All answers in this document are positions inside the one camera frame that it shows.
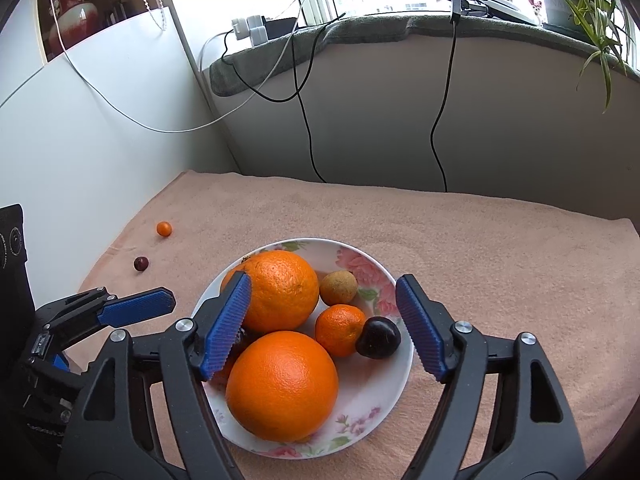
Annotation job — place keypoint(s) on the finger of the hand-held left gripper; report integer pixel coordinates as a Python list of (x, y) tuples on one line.
[(135, 305)]

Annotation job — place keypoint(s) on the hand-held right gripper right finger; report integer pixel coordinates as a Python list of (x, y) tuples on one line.
[(422, 330)]

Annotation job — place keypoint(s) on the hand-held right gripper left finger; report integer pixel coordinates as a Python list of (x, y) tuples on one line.
[(227, 330)]

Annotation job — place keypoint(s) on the dark red cherry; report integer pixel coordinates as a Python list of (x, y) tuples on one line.
[(378, 340), (141, 263)]

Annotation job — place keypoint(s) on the large orange with stem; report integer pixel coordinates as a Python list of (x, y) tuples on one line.
[(280, 290)]

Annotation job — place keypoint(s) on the large smooth orange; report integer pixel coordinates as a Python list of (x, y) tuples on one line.
[(282, 385)]

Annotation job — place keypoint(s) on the small mandarin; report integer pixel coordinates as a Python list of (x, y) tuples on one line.
[(337, 332)]

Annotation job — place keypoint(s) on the floral white plate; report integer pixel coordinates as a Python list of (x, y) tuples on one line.
[(370, 400)]

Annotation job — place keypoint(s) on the brown longan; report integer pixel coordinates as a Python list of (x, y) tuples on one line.
[(339, 287)]

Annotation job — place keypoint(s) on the small orange kumquat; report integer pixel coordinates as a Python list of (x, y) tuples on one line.
[(164, 229)]

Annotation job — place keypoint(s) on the white cabinet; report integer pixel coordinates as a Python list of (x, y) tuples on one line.
[(75, 160)]

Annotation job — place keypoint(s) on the red vase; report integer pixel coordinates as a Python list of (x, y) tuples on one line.
[(75, 25)]

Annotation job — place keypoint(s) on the dark books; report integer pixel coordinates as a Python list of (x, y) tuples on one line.
[(117, 12)]

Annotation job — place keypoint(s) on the white power adapters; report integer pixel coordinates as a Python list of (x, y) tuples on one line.
[(255, 30)]

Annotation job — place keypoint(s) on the grey windowsill cloth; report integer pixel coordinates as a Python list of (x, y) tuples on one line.
[(380, 27)]

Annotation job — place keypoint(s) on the black power adapter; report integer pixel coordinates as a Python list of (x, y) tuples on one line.
[(281, 27)]

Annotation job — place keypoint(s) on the grey flat device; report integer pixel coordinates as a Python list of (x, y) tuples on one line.
[(510, 9)]

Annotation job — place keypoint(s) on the small red white ornament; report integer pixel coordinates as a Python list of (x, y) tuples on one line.
[(536, 7)]

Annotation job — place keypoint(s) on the green spider plant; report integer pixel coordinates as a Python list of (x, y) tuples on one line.
[(602, 35)]

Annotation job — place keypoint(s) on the grey plant pot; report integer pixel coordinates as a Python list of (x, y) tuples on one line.
[(560, 7)]

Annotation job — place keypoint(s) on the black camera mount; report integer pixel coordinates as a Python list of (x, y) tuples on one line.
[(457, 2)]

